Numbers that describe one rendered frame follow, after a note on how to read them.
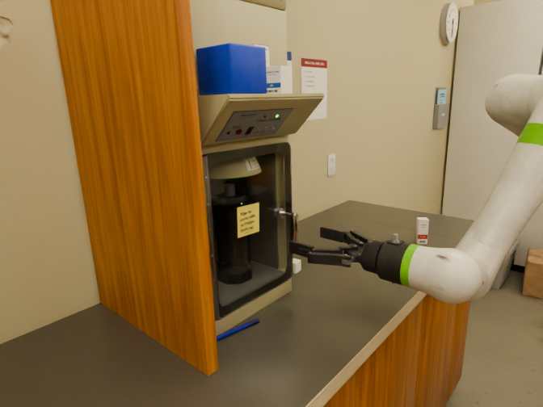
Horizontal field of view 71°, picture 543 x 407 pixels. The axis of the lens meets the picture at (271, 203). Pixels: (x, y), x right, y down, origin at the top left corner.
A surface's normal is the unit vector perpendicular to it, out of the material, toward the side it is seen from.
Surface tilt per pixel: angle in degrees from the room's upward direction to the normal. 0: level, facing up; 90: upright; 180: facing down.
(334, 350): 0
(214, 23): 90
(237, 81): 90
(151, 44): 90
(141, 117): 90
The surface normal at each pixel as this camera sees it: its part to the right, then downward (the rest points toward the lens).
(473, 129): -0.65, 0.22
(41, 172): 0.76, 0.14
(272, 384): -0.03, -0.96
